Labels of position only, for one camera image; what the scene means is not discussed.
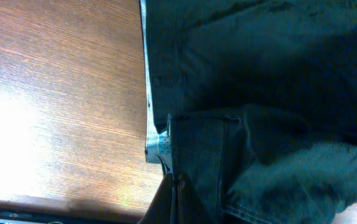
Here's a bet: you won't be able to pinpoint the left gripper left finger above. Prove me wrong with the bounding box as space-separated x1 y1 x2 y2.
138 174 174 224

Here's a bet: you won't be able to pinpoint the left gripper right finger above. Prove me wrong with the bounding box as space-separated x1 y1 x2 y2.
177 174 218 224

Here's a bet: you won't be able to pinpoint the black shorts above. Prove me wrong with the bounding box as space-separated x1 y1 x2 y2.
139 0 357 223

